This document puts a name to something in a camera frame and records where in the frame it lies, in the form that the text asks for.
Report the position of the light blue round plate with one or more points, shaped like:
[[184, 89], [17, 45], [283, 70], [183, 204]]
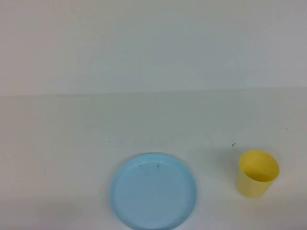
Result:
[[153, 191]]

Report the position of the yellow plastic cup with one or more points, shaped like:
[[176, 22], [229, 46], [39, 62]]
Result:
[[251, 187]]

